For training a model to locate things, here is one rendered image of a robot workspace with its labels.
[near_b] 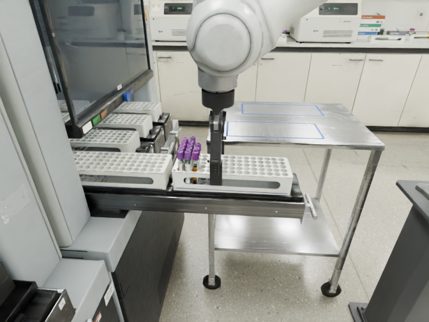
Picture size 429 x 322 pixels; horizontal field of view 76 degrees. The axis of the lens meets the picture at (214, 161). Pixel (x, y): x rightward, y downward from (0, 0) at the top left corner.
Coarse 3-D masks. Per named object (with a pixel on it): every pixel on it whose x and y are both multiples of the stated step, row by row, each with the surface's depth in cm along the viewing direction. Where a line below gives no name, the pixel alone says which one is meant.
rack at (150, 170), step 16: (80, 160) 75; (96, 160) 74; (112, 160) 74; (128, 160) 74; (144, 160) 74; (160, 160) 75; (80, 176) 74; (96, 176) 74; (112, 176) 77; (128, 176) 77; (144, 176) 69; (160, 176) 69
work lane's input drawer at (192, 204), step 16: (96, 192) 71; (112, 192) 72; (128, 192) 71; (144, 192) 71; (160, 192) 70; (176, 192) 70; (192, 192) 70; (208, 192) 69; (224, 192) 69; (112, 208) 73; (128, 208) 72; (144, 208) 72; (160, 208) 72; (176, 208) 71; (192, 208) 71; (208, 208) 70; (224, 208) 70; (240, 208) 70; (256, 208) 69; (272, 208) 69; (288, 208) 68; (304, 208) 68
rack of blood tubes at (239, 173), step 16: (176, 160) 73; (224, 160) 74; (240, 160) 74; (256, 160) 73; (272, 160) 73; (288, 160) 73; (176, 176) 68; (192, 176) 68; (208, 176) 68; (224, 176) 67; (240, 176) 67; (256, 176) 67; (272, 176) 66; (288, 176) 66; (240, 192) 69; (256, 192) 69; (272, 192) 69; (288, 192) 68
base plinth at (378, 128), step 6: (180, 120) 318; (366, 126) 305; (372, 126) 304; (378, 126) 304; (384, 126) 303; (390, 126) 303; (396, 126) 302; (402, 126) 302; (408, 126) 301; (414, 132) 303; (420, 132) 303; (426, 132) 302
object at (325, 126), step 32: (256, 128) 104; (288, 128) 104; (320, 128) 104; (352, 128) 104; (320, 192) 153; (224, 224) 137; (256, 224) 137; (288, 224) 137; (320, 224) 137; (352, 224) 109; (320, 288) 133
